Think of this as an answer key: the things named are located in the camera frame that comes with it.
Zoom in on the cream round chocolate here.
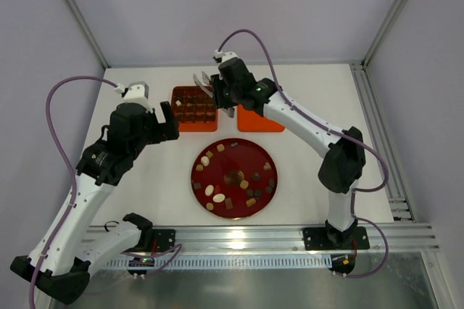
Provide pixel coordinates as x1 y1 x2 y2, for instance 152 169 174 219
201 156 210 166

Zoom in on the orange compartment chocolate box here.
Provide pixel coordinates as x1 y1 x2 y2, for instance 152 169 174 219
171 86 218 133

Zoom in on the round red plate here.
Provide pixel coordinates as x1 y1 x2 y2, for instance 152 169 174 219
190 138 278 220

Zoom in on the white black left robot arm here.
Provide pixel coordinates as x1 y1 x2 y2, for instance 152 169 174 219
10 102 179 305

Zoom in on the tan bar chocolate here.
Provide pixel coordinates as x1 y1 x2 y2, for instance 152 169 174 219
246 198 256 207

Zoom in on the white oval chocolate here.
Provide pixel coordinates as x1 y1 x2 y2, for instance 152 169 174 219
212 194 225 203

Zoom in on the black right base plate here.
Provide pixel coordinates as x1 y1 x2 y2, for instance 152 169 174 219
302 226 370 251

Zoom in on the grey perforated cable tray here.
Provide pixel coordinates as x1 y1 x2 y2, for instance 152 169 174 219
103 254 332 271

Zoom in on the brown rectangular chocolate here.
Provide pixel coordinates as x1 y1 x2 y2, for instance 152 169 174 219
225 198 233 210

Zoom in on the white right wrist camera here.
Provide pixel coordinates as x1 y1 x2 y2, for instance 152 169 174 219
213 50 239 64

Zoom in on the dark striped square chocolate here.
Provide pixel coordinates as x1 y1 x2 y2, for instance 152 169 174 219
254 189 262 198

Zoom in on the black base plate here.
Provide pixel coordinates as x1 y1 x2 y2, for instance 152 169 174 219
302 226 370 251
149 228 176 254

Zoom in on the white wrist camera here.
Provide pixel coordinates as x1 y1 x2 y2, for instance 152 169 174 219
113 81 152 112
213 50 239 64

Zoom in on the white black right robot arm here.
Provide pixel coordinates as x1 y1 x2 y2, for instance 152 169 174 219
210 55 366 248

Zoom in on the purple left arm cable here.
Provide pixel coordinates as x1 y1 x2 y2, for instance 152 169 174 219
28 76 184 308

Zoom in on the orange box lid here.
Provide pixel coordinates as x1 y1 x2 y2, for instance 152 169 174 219
237 105 285 133

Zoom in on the tan scalloped round chocolate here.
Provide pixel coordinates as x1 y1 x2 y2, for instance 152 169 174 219
240 180 249 189

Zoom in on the aluminium mounting rail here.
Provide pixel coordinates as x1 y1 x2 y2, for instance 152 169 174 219
172 222 440 253

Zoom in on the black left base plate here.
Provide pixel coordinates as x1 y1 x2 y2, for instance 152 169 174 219
149 228 176 254

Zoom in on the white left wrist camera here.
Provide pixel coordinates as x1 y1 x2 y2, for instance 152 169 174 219
113 81 152 112

